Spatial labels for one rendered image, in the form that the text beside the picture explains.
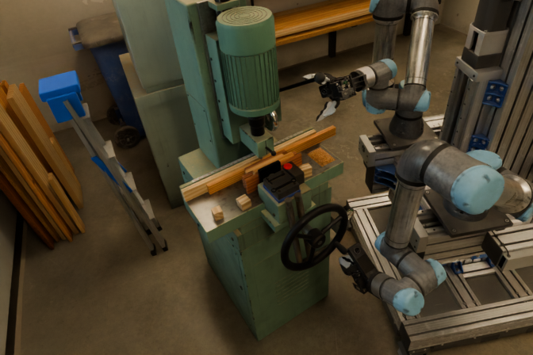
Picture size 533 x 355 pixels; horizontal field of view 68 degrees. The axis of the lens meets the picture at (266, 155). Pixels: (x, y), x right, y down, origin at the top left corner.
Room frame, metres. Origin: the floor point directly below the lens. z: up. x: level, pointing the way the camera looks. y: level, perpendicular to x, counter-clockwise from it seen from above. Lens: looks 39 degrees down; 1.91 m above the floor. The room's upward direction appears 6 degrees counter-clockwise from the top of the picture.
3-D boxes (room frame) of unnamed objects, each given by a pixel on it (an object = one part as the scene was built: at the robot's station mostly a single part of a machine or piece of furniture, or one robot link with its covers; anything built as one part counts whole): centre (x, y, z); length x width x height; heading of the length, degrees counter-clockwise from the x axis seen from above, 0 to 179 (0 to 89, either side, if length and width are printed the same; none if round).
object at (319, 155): (1.20, -0.22, 0.91); 0.10 x 0.07 x 0.02; 29
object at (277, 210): (0.99, -0.05, 0.92); 0.15 x 0.13 x 0.09; 119
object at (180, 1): (1.43, 0.16, 1.16); 0.22 x 0.22 x 0.72; 29
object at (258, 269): (1.28, 0.08, 0.36); 0.58 x 0.45 x 0.71; 29
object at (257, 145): (1.19, 0.03, 1.03); 0.14 x 0.07 x 0.09; 29
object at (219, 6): (1.29, 0.09, 1.54); 0.08 x 0.08 x 0.17; 29
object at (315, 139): (1.20, -0.04, 0.92); 0.60 x 0.02 x 0.04; 119
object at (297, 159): (1.10, -0.02, 0.93); 0.25 x 0.01 x 0.07; 119
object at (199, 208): (1.06, -0.01, 0.87); 0.61 x 0.30 x 0.06; 119
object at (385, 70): (1.23, -0.43, 1.23); 0.11 x 0.08 x 0.09; 118
